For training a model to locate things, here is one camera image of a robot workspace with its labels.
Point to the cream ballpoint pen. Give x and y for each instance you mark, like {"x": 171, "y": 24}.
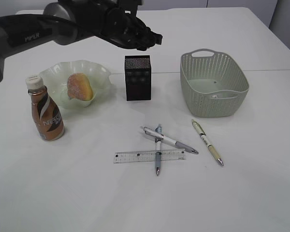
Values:
{"x": 209, "y": 145}

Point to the brown coffee bottle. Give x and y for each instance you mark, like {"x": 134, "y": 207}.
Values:
{"x": 45, "y": 112}

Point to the black mesh pen holder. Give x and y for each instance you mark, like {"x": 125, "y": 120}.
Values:
{"x": 138, "y": 78}

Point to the green plastic woven basket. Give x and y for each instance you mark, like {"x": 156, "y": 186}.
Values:
{"x": 212, "y": 86}

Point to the yellow bread roll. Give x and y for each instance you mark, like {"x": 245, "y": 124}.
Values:
{"x": 79, "y": 87}

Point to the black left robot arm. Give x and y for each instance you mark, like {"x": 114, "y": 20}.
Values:
{"x": 69, "y": 21}

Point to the white grey ballpoint pen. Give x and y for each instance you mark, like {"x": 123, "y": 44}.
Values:
{"x": 157, "y": 134}

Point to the blue patterned pen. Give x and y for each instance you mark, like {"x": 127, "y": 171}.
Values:
{"x": 158, "y": 155}

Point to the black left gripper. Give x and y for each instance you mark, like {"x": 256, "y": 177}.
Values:
{"x": 121, "y": 28}

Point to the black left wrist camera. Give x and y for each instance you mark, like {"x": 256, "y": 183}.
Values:
{"x": 130, "y": 5}

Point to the frosted green wavy plate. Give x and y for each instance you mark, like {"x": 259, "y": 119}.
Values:
{"x": 56, "y": 77}

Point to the clear plastic ruler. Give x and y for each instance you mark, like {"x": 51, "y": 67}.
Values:
{"x": 149, "y": 156}

